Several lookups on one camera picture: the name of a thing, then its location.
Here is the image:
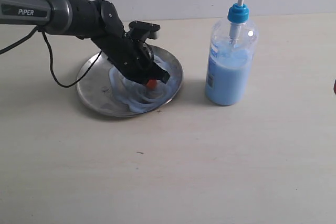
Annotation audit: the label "blue pump soap bottle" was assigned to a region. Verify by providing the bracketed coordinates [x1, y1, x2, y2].
[205, 0, 259, 106]

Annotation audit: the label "round stainless steel plate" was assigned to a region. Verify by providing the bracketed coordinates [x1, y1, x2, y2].
[76, 46, 183, 118]

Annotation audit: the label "pale blue soap swirls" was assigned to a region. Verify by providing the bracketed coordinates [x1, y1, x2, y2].
[108, 55, 183, 114]

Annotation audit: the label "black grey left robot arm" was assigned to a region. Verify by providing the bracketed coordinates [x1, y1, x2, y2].
[1, 0, 170, 85]

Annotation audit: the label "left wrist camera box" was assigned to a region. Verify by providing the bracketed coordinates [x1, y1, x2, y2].
[128, 20, 161, 41]

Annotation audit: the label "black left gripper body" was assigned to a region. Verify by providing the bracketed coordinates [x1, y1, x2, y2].
[91, 31, 158, 84]

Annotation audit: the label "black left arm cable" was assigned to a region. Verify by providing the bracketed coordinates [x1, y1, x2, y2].
[0, 26, 103, 88]

